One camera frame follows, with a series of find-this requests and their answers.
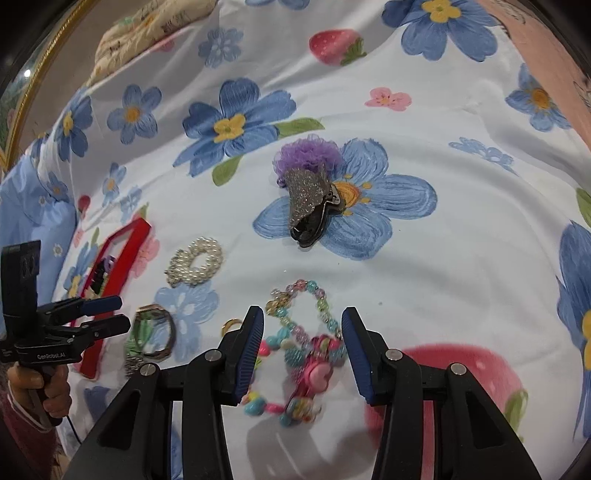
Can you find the gold picture frame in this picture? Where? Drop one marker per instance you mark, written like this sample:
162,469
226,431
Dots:
32,92

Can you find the black scrunchie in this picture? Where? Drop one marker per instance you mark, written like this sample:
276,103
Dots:
98,279

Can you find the pink charm hair clip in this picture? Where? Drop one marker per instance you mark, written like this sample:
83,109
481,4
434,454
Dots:
314,376

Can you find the cream printed pillow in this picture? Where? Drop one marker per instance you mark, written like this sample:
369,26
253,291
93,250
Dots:
138,41

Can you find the person's left hand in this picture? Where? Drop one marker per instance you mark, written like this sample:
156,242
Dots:
39,385

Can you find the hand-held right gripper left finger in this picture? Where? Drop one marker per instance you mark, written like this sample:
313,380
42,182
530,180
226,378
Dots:
248,355

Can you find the pink printed cloth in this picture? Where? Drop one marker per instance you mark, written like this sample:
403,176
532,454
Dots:
549,50

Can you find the light blue floral quilt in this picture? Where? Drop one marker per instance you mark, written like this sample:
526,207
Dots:
32,212

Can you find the purple tulle glitter hair clip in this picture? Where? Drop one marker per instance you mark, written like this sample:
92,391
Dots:
309,203

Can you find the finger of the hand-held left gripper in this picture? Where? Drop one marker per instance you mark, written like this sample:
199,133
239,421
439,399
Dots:
104,303
108,326

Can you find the red jewelry tray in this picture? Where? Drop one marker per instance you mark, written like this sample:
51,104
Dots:
134,249

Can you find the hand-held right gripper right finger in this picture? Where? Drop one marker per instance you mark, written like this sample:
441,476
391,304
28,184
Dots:
358,355

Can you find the white floral blanket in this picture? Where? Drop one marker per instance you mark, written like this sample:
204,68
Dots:
415,258

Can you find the pearl hair clip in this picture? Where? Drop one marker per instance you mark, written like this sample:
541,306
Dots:
196,261

